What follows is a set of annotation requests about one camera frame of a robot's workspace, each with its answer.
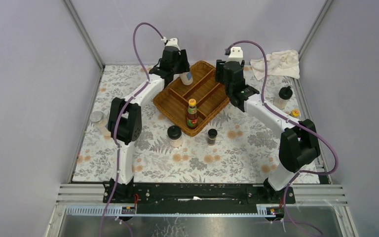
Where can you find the white bottle black cap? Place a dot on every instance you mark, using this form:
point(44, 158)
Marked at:
point(282, 98)

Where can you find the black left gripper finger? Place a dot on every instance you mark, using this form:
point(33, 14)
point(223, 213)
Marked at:
point(184, 63)
point(159, 65)

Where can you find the brown wicker divided basket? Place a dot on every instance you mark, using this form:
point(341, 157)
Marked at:
point(210, 98)

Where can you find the white crumpled cloth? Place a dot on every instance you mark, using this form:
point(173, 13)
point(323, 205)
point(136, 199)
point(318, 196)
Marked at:
point(281, 63)

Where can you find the floral patterned table mat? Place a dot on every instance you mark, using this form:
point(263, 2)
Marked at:
point(245, 150)

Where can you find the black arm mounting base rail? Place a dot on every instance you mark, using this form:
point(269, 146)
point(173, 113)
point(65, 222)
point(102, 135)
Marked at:
point(188, 198)

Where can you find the green sauce bottle yellow cap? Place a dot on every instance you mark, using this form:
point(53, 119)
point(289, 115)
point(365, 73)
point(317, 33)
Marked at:
point(295, 114)

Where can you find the silver lid white grain jar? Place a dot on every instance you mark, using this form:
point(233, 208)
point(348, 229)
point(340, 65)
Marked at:
point(99, 120)

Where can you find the small pepper jar black cap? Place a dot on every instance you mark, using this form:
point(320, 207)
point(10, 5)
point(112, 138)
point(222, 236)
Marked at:
point(211, 136)

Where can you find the red sauce bottle yellow cap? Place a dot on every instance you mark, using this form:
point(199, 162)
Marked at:
point(192, 114)

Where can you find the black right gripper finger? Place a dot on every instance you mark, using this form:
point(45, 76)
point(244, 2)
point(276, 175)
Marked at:
point(219, 77)
point(220, 64)

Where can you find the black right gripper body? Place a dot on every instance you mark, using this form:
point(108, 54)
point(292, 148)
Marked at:
point(227, 90)

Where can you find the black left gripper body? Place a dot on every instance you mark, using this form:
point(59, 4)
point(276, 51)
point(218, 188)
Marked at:
point(179, 65)

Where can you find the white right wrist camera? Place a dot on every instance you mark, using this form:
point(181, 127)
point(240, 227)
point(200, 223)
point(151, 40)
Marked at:
point(234, 54)

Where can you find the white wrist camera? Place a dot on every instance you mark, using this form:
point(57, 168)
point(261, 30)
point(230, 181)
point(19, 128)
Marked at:
point(234, 54)
point(173, 42)

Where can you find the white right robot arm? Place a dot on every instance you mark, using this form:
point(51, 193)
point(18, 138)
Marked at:
point(298, 146)

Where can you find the white jar wide black lid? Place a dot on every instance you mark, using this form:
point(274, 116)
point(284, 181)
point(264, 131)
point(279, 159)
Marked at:
point(174, 134)

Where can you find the silver lid jar blue label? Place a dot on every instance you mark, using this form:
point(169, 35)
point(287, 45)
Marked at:
point(186, 78)

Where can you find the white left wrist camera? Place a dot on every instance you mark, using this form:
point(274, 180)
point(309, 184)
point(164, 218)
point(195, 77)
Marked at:
point(173, 42)

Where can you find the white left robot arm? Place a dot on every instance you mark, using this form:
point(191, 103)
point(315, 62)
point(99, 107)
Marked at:
point(125, 117)

